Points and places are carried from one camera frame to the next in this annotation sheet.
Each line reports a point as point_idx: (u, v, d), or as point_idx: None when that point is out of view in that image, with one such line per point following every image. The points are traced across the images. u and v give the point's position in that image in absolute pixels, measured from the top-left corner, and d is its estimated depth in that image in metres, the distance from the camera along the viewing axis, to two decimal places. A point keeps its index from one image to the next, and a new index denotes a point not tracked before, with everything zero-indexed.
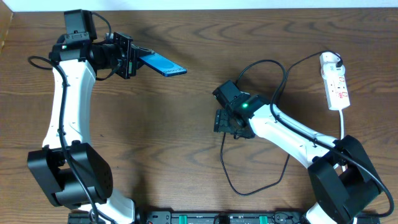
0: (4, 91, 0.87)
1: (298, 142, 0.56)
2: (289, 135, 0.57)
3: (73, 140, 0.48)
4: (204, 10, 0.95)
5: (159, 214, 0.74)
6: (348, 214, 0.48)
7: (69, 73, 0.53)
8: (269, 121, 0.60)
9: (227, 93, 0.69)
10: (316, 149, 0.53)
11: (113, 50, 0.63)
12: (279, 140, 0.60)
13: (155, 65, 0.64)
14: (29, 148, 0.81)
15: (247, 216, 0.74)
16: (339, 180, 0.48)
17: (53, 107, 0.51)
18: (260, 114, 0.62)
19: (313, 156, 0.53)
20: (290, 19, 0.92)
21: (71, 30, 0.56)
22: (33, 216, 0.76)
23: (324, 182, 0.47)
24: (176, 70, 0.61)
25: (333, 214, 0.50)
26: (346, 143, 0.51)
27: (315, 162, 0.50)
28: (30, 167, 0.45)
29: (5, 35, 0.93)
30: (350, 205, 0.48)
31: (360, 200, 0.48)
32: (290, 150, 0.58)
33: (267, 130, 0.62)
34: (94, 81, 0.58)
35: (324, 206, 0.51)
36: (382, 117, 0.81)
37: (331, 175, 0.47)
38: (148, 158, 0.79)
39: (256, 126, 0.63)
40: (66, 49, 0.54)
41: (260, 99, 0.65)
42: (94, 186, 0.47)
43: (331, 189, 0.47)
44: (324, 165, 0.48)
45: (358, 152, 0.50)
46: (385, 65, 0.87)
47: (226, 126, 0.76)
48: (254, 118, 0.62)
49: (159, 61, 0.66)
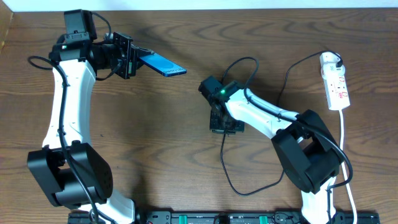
0: (5, 91, 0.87)
1: (265, 119, 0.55)
2: (257, 114, 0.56)
3: (73, 140, 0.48)
4: (204, 10, 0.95)
5: (159, 214, 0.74)
6: (311, 182, 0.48)
7: (69, 73, 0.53)
8: (240, 102, 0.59)
9: (210, 85, 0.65)
10: (280, 123, 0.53)
11: (113, 50, 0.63)
12: (249, 119, 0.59)
13: (155, 65, 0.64)
14: (29, 148, 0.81)
15: (247, 216, 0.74)
16: (300, 147, 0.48)
17: (53, 108, 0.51)
18: (234, 98, 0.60)
19: (276, 129, 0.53)
20: (290, 19, 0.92)
21: (71, 30, 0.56)
22: (33, 216, 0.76)
23: (285, 149, 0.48)
24: (175, 69, 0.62)
25: (300, 183, 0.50)
26: (308, 115, 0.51)
27: (277, 133, 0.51)
28: (30, 166, 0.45)
29: (5, 35, 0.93)
30: (313, 173, 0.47)
31: (323, 168, 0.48)
32: (260, 127, 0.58)
33: (237, 111, 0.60)
34: (94, 81, 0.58)
35: (291, 176, 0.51)
36: (382, 117, 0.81)
37: (291, 143, 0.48)
38: (148, 158, 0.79)
39: (230, 109, 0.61)
40: (67, 49, 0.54)
41: (237, 84, 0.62)
42: (94, 186, 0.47)
43: (293, 157, 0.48)
44: (286, 134, 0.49)
45: (319, 123, 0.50)
46: (385, 65, 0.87)
47: (216, 124, 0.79)
48: (229, 101, 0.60)
49: (158, 60, 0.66)
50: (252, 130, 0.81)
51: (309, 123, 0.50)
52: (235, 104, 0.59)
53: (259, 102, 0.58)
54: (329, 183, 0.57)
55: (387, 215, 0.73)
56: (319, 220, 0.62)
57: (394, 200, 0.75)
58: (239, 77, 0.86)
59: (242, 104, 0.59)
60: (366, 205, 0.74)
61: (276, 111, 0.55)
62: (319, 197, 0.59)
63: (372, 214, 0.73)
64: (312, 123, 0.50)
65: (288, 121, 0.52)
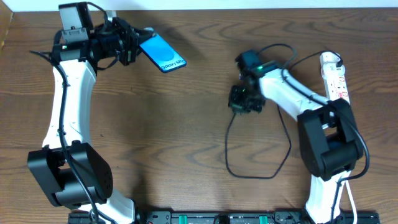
0: (4, 91, 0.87)
1: (296, 98, 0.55)
2: (290, 92, 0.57)
3: (73, 140, 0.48)
4: (204, 10, 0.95)
5: (159, 214, 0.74)
6: (324, 167, 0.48)
7: (69, 73, 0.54)
8: (276, 80, 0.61)
9: (247, 58, 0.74)
10: (310, 104, 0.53)
11: (111, 40, 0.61)
12: (280, 97, 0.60)
13: (152, 55, 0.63)
14: (29, 148, 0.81)
15: (247, 216, 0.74)
16: (323, 131, 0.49)
17: (53, 107, 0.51)
18: (270, 74, 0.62)
19: (304, 109, 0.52)
20: (290, 18, 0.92)
21: (68, 26, 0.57)
22: (34, 216, 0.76)
23: (308, 129, 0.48)
24: (175, 61, 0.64)
25: (311, 167, 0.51)
26: (339, 102, 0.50)
27: (306, 111, 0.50)
28: (30, 166, 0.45)
29: (5, 35, 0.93)
30: (328, 158, 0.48)
31: (339, 157, 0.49)
32: (289, 107, 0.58)
33: (270, 88, 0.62)
34: (94, 81, 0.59)
35: (305, 158, 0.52)
36: (382, 117, 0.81)
37: (317, 124, 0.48)
38: (148, 158, 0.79)
39: (265, 85, 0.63)
40: (67, 49, 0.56)
41: (277, 65, 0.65)
42: (94, 186, 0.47)
43: (314, 139, 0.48)
44: (314, 114, 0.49)
45: (349, 114, 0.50)
46: (386, 65, 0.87)
47: (236, 100, 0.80)
48: (264, 77, 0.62)
49: (158, 46, 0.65)
50: (252, 130, 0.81)
51: (339, 110, 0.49)
52: (269, 80, 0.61)
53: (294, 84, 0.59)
54: (341, 176, 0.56)
55: (387, 215, 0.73)
56: (323, 216, 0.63)
57: (394, 200, 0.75)
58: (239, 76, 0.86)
59: (276, 82, 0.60)
60: (366, 205, 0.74)
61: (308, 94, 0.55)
62: (328, 190, 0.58)
63: (372, 214, 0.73)
64: (342, 111, 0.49)
65: (318, 103, 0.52)
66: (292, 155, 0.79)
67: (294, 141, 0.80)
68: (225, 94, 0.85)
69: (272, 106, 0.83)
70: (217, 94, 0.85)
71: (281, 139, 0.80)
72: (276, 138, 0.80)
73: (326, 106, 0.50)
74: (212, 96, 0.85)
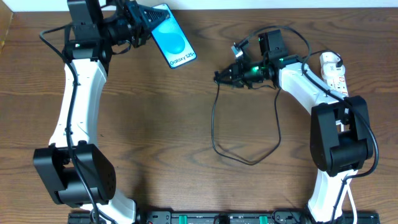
0: (4, 91, 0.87)
1: (313, 91, 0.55)
2: (308, 86, 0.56)
3: (79, 140, 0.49)
4: (204, 10, 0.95)
5: (159, 214, 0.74)
6: (331, 162, 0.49)
7: (81, 72, 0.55)
8: (296, 73, 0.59)
9: (272, 40, 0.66)
10: (327, 99, 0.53)
11: (122, 29, 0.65)
12: (296, 90, 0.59)
13: (161, 45, 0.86)
14: (29, 148, 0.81)
15: (247, 216, 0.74)
16: (336, 127, 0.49)
17: (63, 106, 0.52)
18: (291, 67, 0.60)
19: (320, 102, 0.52)
20: (289, 19, 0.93)
21: (78, 21, 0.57)
22: (33, 216, 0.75)
23: (321, 121, 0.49)
24: (183, 56, 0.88)
25: (318, 161, 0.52)
26: (357, 99, 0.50)
27: (321, 104, 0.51)
28: (35, 163, 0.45)
29: (5, 35, 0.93)
30: (336, 154, 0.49)
31: (347, 154, 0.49)
32: (305, 101, 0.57)
33: (288, 81, 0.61)
34: (104, 81, 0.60)
35: (313, 152, 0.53)
36: (382, 117, 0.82)
37: (330, 119, 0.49)
38: (148, 158, 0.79)
39: (283, 77, 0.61)
40: (80, 48, 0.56)
41: (298, 58, 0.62)
42: (97, 187, 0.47)
43: (324, 134, 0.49)
44: (329, 109, 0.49)
45: (365, 112, 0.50)
46: (385, 65, 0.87)
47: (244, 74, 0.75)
48: (283, 68, 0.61)
49: (168, 37, 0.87)
50: (252, 130, 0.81)
51: (355, 107, 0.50)
52: (288, 72, 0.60)
53: (314, 78, 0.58)
54: (347, 173, 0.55)
55: (387, 214, 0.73)
56: (325, 216, 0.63)
57: (394, 200, 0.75)
58: None
59: (295, 75, 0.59)
60: (365, 205, 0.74)
61: (326, 88, 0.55)
62: (333, 188, 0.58)
63: (372, 214, 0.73)
64: (357, 109, 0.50)
65: (335, 98, 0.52)
66: (292, 155, 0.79)
67: (294, 140, 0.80)
68: (225, 93, 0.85)
69: (272, 106, 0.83)
70: (217, 94, 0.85)
71: (281, 140, 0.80)
72: (276, 139, 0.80)
73: (344, 102, 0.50)
74: (212, 96, 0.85)
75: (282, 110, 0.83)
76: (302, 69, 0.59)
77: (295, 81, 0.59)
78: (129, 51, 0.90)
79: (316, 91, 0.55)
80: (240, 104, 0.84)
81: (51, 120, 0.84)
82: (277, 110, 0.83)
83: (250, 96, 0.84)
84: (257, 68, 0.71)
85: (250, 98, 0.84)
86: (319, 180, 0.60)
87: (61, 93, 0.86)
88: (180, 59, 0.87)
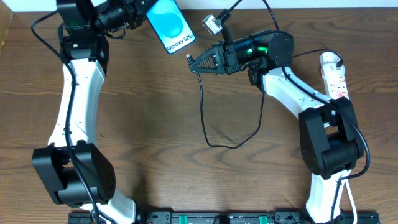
0: (4, 91, 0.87)
1: (298, 96, 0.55)
2: (293, 91, 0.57)
3: (78, 140, 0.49)
4: (204, 10, 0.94)
5: (159, 214, 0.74)
6: (324, 165, 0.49)
7: (79, 72, 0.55)
8: (280, 78, 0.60)
9: (280, 61, 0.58)
10: (313, 103, 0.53)
11: (115, 22, 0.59)
12: (281, 94, 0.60)
13: (157, 28, 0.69)
14: (28, 148, 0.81)
15: (247, 216, 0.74)
16: (324, 130, 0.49)
17: (61, 106, 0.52)
18: (273, 72, 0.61)
19: (306, 107, 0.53)
20: (290, 18, 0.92)
21: (70, 22, 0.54)
22: (33, 216, 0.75)
23: (309, 127, 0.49)
24: (181, 40, 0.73)
25: (312, 165, 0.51)
26: (341, 101, 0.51)
27: (306, 110, 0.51)
28: (34, 163, 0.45)
29: (5, 36, 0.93)
30: (328, 157, 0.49)
31: (340, 155, 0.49)
32: (291, 105, 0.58)
33: (273, 86, 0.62)
34: (103, 81, 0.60)
35: (306, 156, 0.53)
36: (382, 117, 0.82)
37: (318, 122, 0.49)
38: (148, 158, 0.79)
39: (267, 83, 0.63)
40: (78, 48, 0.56)
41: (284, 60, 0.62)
42: (97, 186, 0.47)
43: (316, 137, 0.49)
44: (315, 113, 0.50)
45: (351, 112, 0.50)
46: (385, 65, 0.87)
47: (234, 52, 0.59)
48: (266, 74, 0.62)
49: (168, 18, 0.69)
50: (252, 130, 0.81)
51: (341, 109, 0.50)
52: (272, 78, 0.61)
53: (297, 82, 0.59)
54: (341, 175, 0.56)
55: (387, 214, 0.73)
56: (324, 216, 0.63)
57: (394, 200, 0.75)
58: (238, 76, 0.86)
59: (279, 79, 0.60)
60: (365, 205, 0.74)
61: (311, 91, 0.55)
62: (330, 188, 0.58)
63: (372, 214, 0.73)
64: (344, 111, 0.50)
65: (320, 101, 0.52)
66: (292, 155, 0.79)
67: (294, 140, 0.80)
68: (225, 93, 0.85)
69: (272, 106, 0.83)
70: (217, 94, 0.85)
71: (281, 139, 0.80)
72: (276, 138, 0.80)
73: (329, 105, 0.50)
74: (212, 96, 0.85)
75: (282, 110, 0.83)
76: (285, 74, 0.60)
77: (278, 86, 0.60)
78: (129, 51, 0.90)
79: (300, 95, 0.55)
80: (240, 104, 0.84)
81: (51, 120, 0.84)
82: (277, 110, 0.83)
83: (250, 96, 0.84)
84: (250, 50, 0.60)
85: (250, 98, 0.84)
86: (315, 180, 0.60)
87: (61, 93, 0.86)
88: (177, 43, 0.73)
